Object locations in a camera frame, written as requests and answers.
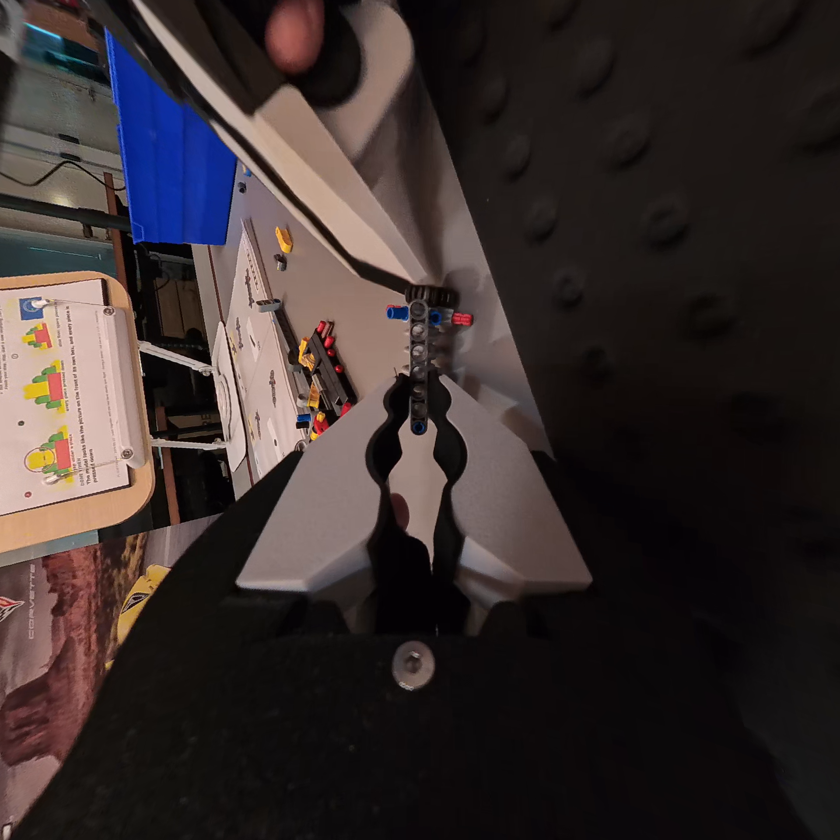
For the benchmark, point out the small yellow lego piece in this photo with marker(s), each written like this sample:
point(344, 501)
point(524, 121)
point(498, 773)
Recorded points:
point(283, 239)

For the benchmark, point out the wooden board with task sheet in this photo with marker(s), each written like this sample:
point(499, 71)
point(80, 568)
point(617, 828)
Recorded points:
point(65, 407)

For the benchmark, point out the lego instruction booklet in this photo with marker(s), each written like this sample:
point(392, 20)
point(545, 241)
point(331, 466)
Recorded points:
point(262, 341)

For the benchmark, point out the lego set box yellow car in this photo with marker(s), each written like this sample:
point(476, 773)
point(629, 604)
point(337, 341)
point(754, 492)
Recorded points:
point(65, 656)

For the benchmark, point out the person's right hand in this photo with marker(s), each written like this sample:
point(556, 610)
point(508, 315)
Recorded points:
point(295, 33)

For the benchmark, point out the black metal post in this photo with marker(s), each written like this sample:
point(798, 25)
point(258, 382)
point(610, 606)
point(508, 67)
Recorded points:
point(65, 213)

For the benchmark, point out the dark grey lego beam assembly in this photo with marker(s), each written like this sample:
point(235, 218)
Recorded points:
point(420, 367)

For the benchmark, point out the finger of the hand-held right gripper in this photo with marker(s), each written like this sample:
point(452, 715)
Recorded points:
point(341, 210)

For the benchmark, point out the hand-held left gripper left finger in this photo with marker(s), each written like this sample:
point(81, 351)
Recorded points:
point(315, 518)

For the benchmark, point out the person's left hand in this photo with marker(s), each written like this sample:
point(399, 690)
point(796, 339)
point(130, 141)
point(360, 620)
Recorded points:
point(401, 512)

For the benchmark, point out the blue plastic bin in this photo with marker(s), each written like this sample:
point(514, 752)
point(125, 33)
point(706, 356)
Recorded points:
point(170, 164)

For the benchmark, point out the lego chassis assembly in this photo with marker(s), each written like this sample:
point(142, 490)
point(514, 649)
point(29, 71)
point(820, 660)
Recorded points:
point(321, 367)

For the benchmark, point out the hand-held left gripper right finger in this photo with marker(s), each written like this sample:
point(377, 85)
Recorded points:
point(518, 518)

